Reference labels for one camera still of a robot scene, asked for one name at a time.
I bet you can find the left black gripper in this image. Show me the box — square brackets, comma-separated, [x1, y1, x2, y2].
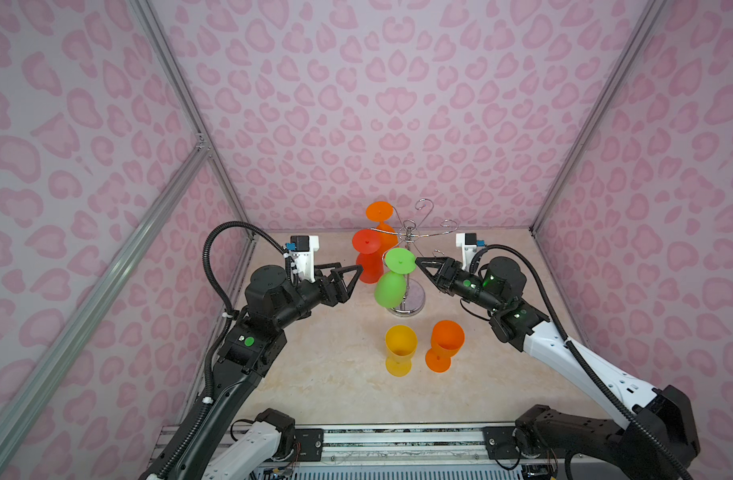
[273, 259, 362, 334]

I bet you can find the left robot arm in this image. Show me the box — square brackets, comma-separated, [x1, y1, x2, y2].
[140, 263, 362, 479]

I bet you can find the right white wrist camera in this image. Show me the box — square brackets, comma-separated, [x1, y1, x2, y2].
[456, 233, 486, 270]

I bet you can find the left black corrugated cable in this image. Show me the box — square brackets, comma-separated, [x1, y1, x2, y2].
[201, 220, 286, 319]

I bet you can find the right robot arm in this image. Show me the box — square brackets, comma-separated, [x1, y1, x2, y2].
[416, 256, 701, 479]

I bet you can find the yellow wine glass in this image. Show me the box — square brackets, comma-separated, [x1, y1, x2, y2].
[385, 325, 418, 377]

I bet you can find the black corrugated cable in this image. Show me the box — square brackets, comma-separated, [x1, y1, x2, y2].
[471, 244, 698, 480]
[201, 220, 286, 319]

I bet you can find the orange wine glass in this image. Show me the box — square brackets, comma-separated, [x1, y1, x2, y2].
[426, 320, 466, 373]
[366, 201, 398, 253]

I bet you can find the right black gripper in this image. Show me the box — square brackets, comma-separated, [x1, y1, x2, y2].
[415, 258, 506, 314]

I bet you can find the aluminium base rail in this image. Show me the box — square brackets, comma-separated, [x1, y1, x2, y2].
[167, 420, 622, 479]

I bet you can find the green wine glass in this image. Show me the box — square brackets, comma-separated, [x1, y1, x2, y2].
[375, 248, 417, 309]

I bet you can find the right black corrugated cable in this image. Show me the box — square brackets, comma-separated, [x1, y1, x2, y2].
[471, 244, 698, 480]

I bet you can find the red wine glass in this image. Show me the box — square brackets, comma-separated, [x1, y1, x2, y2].
[352, 229, 384, 284]

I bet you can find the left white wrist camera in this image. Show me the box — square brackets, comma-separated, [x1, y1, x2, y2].
[286, 235, 320, 282]

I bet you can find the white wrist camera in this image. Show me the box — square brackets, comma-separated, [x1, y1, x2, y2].
[456, 233, 486, 270]
[286, 235, 320, 282]

